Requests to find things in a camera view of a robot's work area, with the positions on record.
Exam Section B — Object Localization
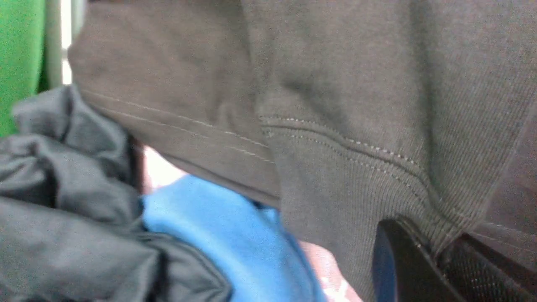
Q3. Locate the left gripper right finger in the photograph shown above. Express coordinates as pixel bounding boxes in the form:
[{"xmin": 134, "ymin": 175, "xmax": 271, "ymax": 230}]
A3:
[{"xmin": 438, "ymin": 235, "xmax": 537, "ymax": 302}]

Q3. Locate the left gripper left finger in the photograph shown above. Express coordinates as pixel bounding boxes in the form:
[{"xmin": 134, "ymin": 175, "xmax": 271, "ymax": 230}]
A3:
[{"xmin": 372, "ymin": 218, "xmax": 464, "ymax": 302}]

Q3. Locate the dark gray long-sleeve top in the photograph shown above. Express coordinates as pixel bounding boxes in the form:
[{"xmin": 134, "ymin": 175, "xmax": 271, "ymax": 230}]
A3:
[{"xmin": 68, "ymin": 0, "xmax": 536, "ymax": 300}]

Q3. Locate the pink checkered tablecloth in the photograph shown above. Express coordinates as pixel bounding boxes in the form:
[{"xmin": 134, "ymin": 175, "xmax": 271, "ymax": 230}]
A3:
[{"xmin": 138, "ymin": 145, "xmax": 361, "ymax": 302}]

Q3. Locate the blue crumpled garment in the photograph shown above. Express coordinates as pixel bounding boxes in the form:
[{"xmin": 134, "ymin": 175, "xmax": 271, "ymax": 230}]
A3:
[{"xmin": 142, "ymin": 176, "xmax": 326, "ymax": 302}]

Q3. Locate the dark crumpled garment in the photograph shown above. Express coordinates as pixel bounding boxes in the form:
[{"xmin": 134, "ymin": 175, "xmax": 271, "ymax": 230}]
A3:
[{"xmin": 0, "ymin": 86, "xmax": 231, "ymax": 302}]

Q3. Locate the green backdrop cloth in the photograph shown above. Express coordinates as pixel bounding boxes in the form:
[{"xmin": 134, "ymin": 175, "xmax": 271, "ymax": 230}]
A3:
[{"xmin": 0, "ymin": 0, "xmax": 62, "ymax": 136}]

